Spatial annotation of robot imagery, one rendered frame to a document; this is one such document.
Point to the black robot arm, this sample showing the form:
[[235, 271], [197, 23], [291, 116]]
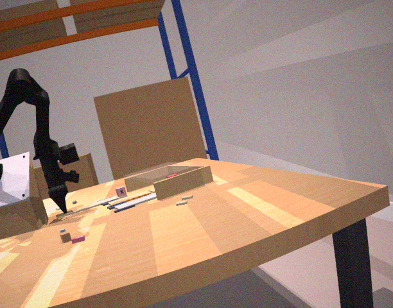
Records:
[[22, 87]]

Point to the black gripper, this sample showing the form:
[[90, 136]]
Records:
[[57, 191]]

